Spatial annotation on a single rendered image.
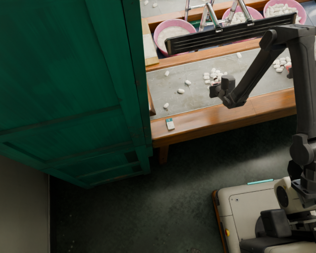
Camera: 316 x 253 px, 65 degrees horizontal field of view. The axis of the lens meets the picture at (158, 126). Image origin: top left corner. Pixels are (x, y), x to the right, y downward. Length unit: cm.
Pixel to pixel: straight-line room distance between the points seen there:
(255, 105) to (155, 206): 106
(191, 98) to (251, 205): 83
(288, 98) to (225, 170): 83
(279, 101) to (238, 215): 77
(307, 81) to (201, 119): 64
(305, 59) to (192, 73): 78
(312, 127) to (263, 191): 105
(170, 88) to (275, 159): 118
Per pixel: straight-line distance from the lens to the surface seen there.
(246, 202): 183
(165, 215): 201
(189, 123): 134
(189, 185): 204
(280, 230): 138
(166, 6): 182
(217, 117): 138
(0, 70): 62
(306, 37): 88
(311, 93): 88
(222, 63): 159
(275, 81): 162
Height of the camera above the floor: 201
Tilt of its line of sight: 70 degrees down
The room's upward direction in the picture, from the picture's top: straight up
